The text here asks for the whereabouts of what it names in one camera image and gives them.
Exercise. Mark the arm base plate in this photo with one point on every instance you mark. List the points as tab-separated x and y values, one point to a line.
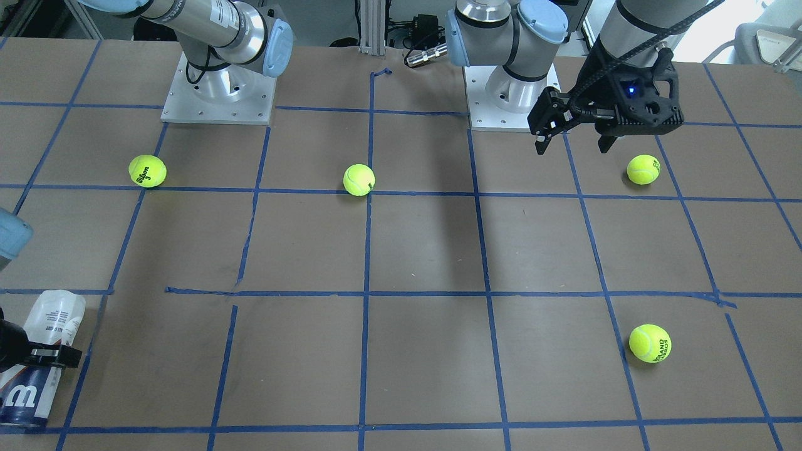
499	102
230	96

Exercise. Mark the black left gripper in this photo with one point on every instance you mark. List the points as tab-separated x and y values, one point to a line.
603	89

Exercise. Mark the aluminium frame post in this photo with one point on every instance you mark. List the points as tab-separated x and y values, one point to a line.
372	16

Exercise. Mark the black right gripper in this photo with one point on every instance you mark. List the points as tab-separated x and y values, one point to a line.
11	346

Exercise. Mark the silver metal connector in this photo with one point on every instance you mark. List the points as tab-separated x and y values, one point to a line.
416	58

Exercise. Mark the tennis ball with Wilson print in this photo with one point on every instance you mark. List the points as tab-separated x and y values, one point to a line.
147	171

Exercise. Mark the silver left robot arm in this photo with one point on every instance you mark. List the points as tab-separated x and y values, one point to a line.
524	36

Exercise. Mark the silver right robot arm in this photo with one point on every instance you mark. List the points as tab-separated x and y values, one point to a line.
232	53

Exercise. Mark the white blue tennis ball can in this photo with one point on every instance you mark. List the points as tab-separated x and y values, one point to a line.
28	392

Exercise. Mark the tennis ball near base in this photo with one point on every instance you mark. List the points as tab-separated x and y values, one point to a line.
643	169

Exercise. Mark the tennis ball Roland Garros print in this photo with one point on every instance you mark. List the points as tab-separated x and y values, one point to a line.
650	343

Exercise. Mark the tennis ball centre of table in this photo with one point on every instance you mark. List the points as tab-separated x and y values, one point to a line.
359	180

